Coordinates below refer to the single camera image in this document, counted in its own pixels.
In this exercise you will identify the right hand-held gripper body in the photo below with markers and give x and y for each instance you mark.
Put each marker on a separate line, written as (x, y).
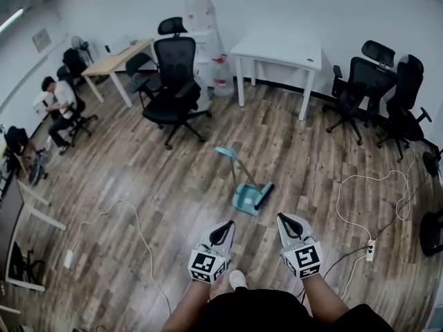
(304, 259)

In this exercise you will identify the black standing fan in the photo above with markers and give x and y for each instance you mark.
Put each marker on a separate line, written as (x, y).
(78, 41)

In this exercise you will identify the grey floor device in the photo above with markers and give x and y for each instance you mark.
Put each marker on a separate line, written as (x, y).
(38, 164)

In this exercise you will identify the dark desk with white legs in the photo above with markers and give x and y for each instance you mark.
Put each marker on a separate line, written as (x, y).
(10, 220)

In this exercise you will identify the white water dispenser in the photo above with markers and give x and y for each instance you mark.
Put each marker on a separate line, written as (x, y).
(204, 47)

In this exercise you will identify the white power strip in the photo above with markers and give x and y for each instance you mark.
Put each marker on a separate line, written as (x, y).
(370, 251)
(69, 259)

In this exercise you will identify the person's left forearm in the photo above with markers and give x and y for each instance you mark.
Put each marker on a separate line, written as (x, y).
(188, 306)

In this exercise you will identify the small black armchair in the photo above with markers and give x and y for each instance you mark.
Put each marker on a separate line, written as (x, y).
(138, 64)

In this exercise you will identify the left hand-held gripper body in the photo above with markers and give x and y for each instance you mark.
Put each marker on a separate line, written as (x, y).
(202, 263)

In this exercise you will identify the person's black clothing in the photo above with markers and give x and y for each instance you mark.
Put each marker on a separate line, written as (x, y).
(259, 313)

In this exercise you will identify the teal dustpan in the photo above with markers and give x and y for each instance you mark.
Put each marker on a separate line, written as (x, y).
(245, 199)

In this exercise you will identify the white box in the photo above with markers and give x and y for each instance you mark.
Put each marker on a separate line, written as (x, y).
(42, 103)

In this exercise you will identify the framed wall notice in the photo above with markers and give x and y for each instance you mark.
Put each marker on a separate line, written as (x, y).
(41, 41)

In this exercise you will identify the wrapped water dispenser bottle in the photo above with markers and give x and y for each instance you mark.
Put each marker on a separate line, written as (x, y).
(200, 12)

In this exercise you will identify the light wooden table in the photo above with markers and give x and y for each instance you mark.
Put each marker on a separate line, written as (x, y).
(110, 61)

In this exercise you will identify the white table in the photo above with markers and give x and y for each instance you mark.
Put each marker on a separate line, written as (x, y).
(277, 50)

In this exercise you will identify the person's white shoe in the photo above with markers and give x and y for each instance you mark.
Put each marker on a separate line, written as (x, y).
(237, 279)

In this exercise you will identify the black mesh headrest office chair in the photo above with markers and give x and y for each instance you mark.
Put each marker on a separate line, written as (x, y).
(173, 67)
(363, 81)

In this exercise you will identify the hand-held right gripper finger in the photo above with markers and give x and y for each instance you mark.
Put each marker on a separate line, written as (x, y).
(306, 230)
(282, 233)

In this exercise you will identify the person's right forearm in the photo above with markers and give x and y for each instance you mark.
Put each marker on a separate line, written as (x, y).
(325, 299)

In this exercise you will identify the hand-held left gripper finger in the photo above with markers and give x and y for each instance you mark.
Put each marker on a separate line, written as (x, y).
(229, 242)
(207, 237)

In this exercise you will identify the ceiling tube light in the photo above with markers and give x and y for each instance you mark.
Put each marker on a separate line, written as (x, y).
(11, 20)

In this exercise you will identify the teal broom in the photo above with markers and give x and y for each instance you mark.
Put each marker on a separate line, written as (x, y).
(264, 194)

